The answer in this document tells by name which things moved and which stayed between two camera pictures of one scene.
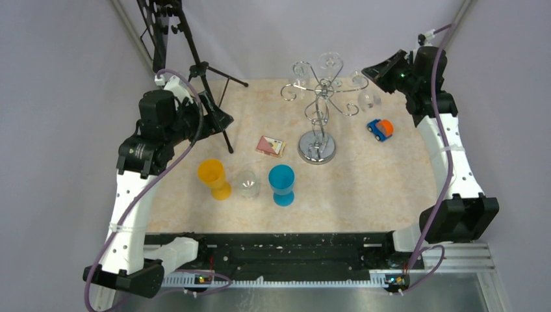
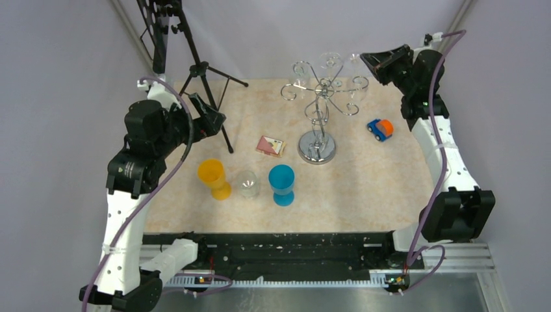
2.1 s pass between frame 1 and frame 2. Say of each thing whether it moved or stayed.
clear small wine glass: moved
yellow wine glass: stayed
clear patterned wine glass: stayed
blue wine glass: stayed
